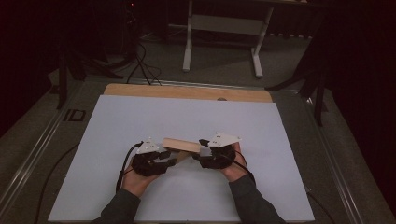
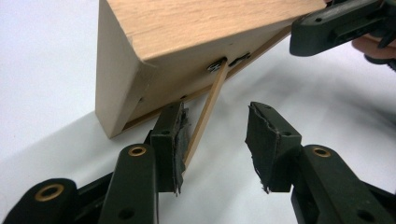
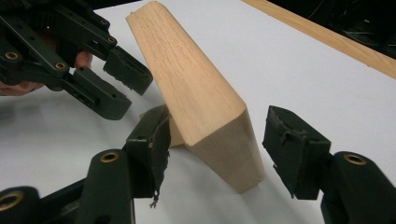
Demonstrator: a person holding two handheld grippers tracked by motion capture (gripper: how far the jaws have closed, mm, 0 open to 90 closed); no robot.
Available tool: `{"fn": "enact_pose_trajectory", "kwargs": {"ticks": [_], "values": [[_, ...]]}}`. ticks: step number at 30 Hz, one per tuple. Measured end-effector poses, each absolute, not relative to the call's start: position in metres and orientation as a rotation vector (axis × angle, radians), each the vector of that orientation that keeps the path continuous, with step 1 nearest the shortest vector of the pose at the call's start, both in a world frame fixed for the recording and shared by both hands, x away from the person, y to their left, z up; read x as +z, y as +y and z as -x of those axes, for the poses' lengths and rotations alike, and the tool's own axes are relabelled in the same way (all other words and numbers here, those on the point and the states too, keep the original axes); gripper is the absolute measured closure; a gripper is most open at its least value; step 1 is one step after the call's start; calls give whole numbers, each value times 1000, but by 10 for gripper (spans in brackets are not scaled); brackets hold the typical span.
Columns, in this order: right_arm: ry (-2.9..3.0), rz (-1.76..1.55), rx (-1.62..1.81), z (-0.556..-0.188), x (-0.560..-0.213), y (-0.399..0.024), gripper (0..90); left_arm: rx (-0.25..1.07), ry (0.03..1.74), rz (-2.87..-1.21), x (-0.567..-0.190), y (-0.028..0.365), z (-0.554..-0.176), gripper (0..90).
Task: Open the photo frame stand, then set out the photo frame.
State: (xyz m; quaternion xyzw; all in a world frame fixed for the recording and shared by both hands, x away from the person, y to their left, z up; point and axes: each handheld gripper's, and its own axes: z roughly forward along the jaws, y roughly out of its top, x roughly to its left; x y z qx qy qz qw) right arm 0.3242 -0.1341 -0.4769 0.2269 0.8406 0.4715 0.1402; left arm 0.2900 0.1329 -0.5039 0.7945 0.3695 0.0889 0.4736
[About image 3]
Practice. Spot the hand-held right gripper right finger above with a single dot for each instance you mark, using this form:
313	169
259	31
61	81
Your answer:
295	155

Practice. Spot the square wooden box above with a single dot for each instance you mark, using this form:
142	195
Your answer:
193	93

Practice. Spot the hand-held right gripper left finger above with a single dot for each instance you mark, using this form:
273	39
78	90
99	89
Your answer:
143	161

